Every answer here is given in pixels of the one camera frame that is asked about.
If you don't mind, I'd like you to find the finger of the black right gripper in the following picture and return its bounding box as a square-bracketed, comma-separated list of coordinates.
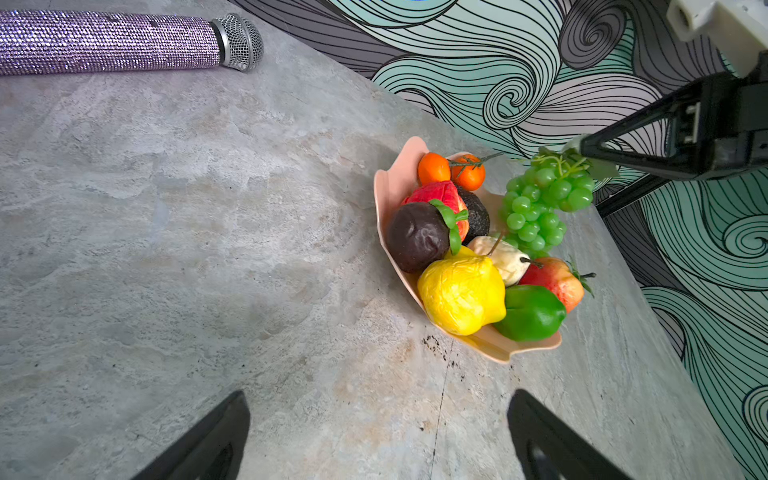
[578, 77, 720, 180]

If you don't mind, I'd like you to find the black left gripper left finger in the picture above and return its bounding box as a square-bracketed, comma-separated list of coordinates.
[134, 390, 251, 480]

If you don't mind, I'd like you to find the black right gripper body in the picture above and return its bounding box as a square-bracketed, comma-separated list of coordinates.
[671, 53, 767, 180]

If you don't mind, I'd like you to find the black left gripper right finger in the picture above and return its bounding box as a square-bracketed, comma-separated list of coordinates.
[507, 389, 628, 479]

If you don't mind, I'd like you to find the green fake grape bunch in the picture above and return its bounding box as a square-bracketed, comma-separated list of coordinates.
[492, 148, 618, 257]

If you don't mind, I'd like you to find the green fake lime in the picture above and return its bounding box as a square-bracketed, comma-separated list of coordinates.
[492, 285, 567, 342]

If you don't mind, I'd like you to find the red fake strawberry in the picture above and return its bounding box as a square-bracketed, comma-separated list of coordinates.
[518, 257, 596, 314]

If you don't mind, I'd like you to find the yellow fake pear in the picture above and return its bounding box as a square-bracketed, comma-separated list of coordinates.
[417, 247, 507, 336]

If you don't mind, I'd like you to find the beige fake pear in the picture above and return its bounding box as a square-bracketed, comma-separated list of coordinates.
[468, 236, 531, 287]

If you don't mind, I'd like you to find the orange fake tangerine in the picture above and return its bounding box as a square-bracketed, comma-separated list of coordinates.
[417, 152, 452, 186]
[450, 154, 486, 192]

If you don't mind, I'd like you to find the dark fake avocado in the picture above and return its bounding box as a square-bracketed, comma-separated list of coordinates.
[457, 186, 490, 246]

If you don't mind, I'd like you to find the red fake apple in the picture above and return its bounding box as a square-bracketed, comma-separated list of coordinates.
[387, 181, 469, 249]

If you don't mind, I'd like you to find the dark brown fake fig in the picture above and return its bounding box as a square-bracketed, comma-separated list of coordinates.
[385, 200, 469, 273]

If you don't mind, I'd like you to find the pink glitter microphone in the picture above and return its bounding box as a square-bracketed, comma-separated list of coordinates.
[1, 10, 264, 76]

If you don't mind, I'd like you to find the black corner frame post right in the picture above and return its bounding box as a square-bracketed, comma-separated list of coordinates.
[596, 175, 669, 218]

